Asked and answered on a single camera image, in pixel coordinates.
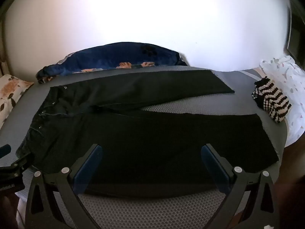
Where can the black white striped knit cloth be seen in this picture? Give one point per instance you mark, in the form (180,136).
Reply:
(271,100)

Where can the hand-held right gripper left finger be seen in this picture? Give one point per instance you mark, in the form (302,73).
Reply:
(87,167)

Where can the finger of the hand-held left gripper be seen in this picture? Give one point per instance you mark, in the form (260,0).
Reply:
(5,149)
(22,162)

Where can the white printed pillow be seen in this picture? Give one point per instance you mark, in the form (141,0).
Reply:
(289,85)

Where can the blue floral blanket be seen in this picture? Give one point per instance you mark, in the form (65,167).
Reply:
(114,57)

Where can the dark wall frame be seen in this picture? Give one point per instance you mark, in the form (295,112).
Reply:
(297,35)

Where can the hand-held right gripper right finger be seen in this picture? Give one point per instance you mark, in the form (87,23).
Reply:
(215,169)

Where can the floral pillow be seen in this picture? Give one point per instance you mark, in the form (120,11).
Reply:
(9,93)

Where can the grey mattress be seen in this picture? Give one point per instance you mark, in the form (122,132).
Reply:
(154,210)

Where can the black pants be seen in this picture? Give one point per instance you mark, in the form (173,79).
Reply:
(147,136)

